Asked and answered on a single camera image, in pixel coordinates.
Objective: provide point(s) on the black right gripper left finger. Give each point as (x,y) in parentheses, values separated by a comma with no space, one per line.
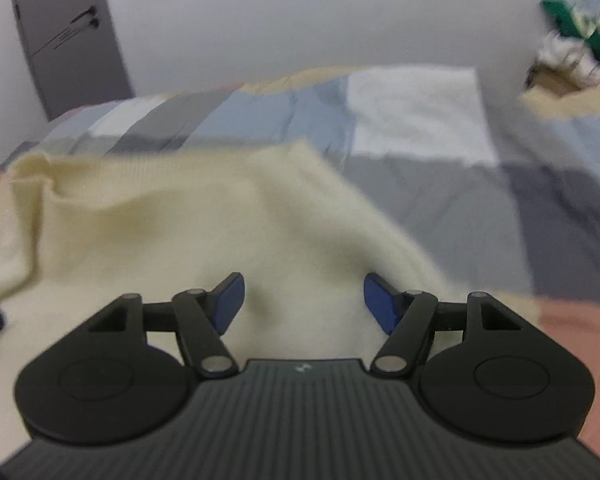
(131,367)

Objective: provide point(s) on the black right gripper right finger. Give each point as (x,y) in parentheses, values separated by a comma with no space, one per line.
(479,367)

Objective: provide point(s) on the cream sweater with blue stripes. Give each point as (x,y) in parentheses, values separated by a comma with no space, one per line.
(76,232)

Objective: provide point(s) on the pile of white clothes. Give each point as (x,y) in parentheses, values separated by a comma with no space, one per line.
(570,57)

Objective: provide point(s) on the patchwork bed quilt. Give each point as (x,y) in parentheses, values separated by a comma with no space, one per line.
(413,140)

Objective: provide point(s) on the grey door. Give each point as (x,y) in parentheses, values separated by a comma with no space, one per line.
(70,67)

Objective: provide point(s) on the green patterned cloth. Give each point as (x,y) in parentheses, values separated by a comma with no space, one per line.
(576,19)

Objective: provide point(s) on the black door handle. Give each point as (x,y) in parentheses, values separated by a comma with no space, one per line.
(87,19)

